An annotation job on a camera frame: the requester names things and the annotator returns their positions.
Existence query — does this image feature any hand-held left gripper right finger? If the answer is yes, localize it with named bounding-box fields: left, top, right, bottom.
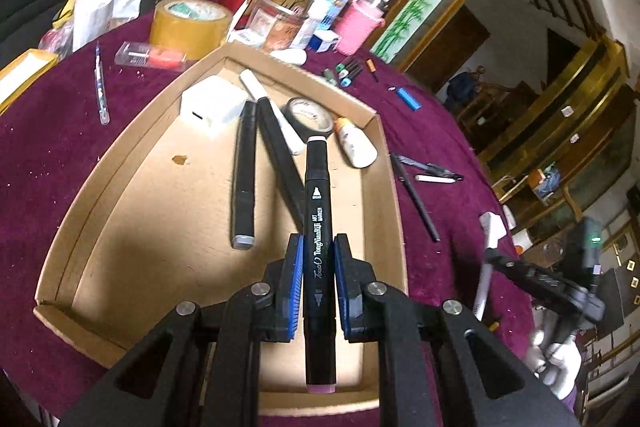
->
left=333, top=233, right=581, bottom=427

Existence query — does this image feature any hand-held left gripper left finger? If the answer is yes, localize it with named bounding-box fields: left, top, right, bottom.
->
left=60, top=233, right=306, bottom=427

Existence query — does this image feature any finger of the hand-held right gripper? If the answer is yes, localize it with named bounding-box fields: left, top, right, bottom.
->
left=484, top=248, right=576, bottom=303

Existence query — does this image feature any white plastic pen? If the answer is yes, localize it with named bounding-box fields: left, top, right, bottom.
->
left=472, top=212, right=502, bottom=324

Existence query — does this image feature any black marker with white print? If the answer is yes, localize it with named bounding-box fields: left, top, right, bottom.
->
left=303, top=135, right=337, bottom=394

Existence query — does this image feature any black marker with grey end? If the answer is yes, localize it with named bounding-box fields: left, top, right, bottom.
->
left=230, top=100, right=259, bottom=251

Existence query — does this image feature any black marker with red cap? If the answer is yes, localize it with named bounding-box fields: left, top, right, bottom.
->
left=255, top=96, right=307, bottom=230

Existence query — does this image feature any white bottle with orange cap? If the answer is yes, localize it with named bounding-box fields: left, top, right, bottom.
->
left=333, top=116, right=379, bottom=169

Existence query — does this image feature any cardboard box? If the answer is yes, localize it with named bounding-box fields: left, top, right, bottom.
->
left=33, top=41, right=407, bottom=414

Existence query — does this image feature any black tape roll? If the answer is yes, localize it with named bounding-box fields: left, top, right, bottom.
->
left=280, top=96, right=336, bottom=139

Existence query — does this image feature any white charger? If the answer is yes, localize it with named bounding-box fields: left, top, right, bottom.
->
left=179, top=75, right=247, bottom=139

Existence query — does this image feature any person's right hand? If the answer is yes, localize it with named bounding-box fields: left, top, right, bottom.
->
left=526, top=306, right=585, bottom=404

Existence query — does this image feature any blue bag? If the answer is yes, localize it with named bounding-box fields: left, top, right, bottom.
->
left=529, top=164, right=564, bottom=204

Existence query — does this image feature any long black pen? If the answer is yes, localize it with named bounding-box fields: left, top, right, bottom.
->
left=389, top=152, right=442, bottom=243

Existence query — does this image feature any golden cabinet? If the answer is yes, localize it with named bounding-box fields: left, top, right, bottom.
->
left=479, top=36, right=637, bottom=208

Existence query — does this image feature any black clicker pen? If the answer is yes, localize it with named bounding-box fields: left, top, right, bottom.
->
left=398, top=155, right=454, bottom=174

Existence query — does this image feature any blue lighter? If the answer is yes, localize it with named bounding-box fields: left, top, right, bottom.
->
left=397, top=87, right=421, bottom=110

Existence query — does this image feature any blue jacket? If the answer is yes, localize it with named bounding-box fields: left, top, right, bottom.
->
left=446, top=71, right=484, bottom=106

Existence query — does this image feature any black pen with teal end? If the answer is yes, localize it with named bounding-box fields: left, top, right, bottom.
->
left=339, top=63, right=363, bottom=88

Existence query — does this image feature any white oval case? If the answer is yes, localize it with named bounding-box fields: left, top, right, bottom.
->
left=269, top=48, right=307, bottom=67

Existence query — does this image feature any small white and blue box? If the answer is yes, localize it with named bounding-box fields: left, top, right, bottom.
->
left=308, top=29, right=341, bottom=54

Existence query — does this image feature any pink knitted bottle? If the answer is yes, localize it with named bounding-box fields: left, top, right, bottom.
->
left=332, top=0, right=386, bottom=56

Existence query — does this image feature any purple velvet tablecloth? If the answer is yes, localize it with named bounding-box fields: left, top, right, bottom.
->
left=0, top=0, right=537, bottom=427

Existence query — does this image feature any glass jar with sticks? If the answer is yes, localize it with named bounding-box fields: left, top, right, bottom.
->
left=247, top=0, right=311, bottom=53

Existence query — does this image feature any clear packet with orange item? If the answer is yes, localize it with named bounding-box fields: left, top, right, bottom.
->
left=114, top=41, right=187, bottom=72

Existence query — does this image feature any clear pen with blue print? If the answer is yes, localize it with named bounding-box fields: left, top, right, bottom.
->
left=94, top=42, right=111, bottom=126

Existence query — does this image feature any blue label jar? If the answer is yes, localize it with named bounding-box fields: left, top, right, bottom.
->
left=307, top=0, right=351, bottom=31

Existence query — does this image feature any brown packing tape roll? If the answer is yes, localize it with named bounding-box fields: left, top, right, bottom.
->
left=149, top=0, right=232, bottom=62

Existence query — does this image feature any white paper bag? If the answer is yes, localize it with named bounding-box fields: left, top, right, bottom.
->
left=72, top=0, right=146, bottom=53

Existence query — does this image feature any flat white and yellow box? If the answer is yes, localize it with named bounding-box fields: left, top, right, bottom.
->
left=0, top=49, right=60, bottom=114

